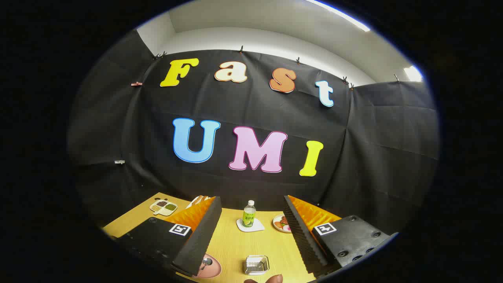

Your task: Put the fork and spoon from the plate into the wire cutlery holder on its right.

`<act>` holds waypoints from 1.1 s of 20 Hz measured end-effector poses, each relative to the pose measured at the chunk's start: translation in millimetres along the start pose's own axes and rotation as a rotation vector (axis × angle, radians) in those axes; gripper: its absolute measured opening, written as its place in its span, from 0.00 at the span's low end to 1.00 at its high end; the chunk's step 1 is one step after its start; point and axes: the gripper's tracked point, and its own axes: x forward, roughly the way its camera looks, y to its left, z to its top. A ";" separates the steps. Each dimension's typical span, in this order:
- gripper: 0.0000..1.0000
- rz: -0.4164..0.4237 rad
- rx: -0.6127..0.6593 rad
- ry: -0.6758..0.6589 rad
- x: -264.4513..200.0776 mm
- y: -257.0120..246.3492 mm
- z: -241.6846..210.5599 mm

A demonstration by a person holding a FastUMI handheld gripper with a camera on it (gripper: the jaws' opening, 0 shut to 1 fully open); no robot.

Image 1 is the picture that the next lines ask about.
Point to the ceiling light strip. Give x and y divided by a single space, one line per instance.
412 74

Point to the plate of food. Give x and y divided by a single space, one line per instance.
280 224

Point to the black backdrop cloth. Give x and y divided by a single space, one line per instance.
275 112

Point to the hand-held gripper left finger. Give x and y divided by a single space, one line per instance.
200 243

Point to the white toaster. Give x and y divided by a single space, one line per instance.
194 202

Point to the white coaster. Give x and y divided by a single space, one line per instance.
257 227

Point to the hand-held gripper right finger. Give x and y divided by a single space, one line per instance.
302 239

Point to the white divided sauce dish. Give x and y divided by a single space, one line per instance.
163 207

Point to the metal drain basket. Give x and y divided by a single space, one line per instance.
256 265

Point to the green label drink bottle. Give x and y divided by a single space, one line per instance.
249 218

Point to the pink plate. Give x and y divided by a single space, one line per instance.
215 269

